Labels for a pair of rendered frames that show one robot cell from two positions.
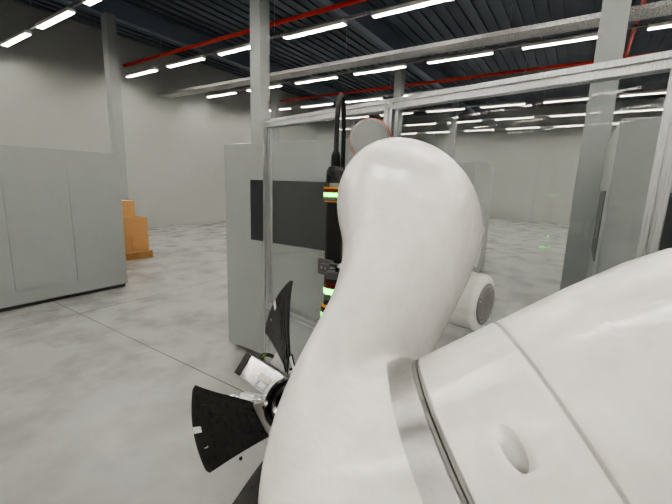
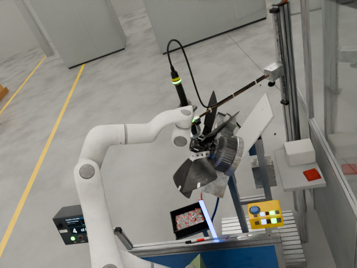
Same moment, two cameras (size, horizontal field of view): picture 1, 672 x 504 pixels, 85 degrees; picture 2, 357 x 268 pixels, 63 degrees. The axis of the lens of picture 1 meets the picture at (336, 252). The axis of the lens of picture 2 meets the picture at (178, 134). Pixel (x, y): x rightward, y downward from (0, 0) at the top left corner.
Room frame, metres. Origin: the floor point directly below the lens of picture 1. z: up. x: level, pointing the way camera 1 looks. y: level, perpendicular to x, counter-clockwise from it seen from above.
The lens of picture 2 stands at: (0.03, -1.15, 2.30)
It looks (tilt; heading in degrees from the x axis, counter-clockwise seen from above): 34 degrees down; 62
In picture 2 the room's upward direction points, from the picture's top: 21 degrees counter-clockwise
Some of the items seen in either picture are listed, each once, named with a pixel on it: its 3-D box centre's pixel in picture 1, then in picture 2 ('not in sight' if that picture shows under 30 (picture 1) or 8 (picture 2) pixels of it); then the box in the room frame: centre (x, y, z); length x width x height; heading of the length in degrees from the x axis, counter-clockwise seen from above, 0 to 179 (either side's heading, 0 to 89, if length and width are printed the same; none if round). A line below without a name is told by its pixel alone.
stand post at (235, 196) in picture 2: not in sight; (239, 210); (0.90, 0.03, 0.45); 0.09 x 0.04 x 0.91; 45
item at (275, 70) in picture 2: not in sight; (274, 71); (1.35, -0.10, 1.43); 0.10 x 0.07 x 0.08; 170
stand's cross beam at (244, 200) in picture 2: not in sight; (252, 199); (0.98, -0.05, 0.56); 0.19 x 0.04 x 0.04; 135
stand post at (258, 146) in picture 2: not in sight; (268, 196); (1.06, -0.13, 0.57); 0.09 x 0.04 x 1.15; 45
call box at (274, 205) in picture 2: not in sight; (265, 215); (0.69, -0.46, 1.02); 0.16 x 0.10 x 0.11; 135
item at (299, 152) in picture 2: not in sight; (298, 150); (1.28, -0.27, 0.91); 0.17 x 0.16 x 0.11; 135
